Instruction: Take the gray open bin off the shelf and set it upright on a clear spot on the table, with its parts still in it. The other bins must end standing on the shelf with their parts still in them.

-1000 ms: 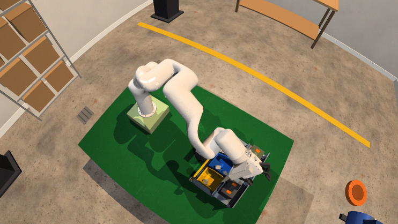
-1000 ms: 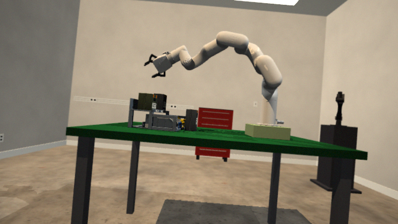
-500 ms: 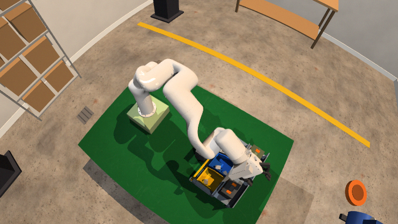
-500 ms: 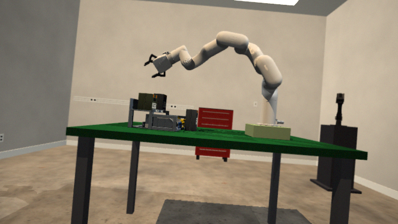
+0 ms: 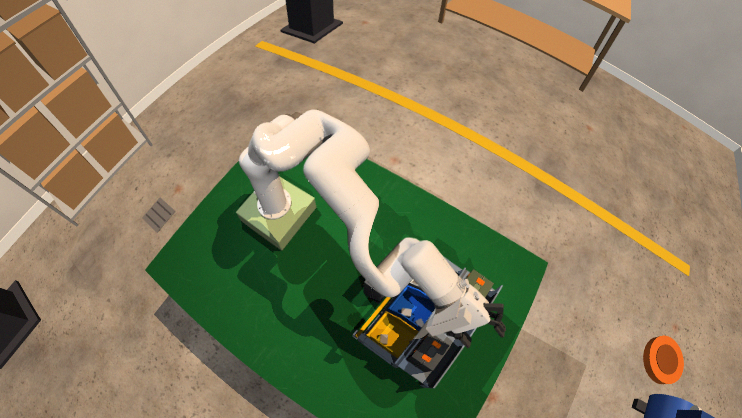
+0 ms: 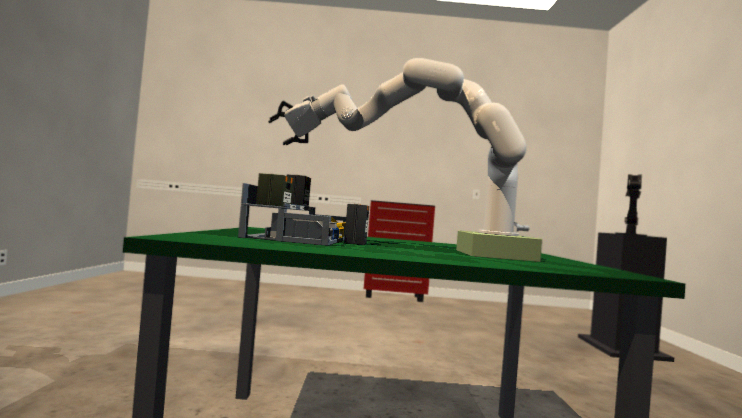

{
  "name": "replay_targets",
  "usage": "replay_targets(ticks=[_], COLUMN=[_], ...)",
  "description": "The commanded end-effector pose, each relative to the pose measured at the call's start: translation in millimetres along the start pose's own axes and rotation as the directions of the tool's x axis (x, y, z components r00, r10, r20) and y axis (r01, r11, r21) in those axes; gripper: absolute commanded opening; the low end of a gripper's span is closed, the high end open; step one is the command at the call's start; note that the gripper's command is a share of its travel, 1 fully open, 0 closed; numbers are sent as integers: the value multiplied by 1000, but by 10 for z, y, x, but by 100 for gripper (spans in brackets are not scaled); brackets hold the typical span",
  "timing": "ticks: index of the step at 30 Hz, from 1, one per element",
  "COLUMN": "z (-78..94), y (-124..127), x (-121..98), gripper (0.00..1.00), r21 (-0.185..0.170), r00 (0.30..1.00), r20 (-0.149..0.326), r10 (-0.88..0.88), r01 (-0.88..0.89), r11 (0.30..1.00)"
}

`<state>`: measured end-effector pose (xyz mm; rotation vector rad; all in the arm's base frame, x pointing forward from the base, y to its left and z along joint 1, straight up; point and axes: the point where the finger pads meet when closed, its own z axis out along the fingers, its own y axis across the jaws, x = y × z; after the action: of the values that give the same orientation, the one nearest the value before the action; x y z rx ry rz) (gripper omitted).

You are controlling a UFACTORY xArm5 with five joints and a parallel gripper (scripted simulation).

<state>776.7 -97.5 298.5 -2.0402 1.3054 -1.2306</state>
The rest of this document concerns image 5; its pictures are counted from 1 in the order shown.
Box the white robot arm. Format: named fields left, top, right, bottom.
left=239, top=110, right=472, bottom=336

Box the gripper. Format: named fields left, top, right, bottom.
left=444, top=284, right=506, bottom=348

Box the yellow bar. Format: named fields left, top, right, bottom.
left=355, top=297, right=391, bottom=338

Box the yellow open bin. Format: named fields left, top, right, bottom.
left=367, top=311, right=419, bottom=358

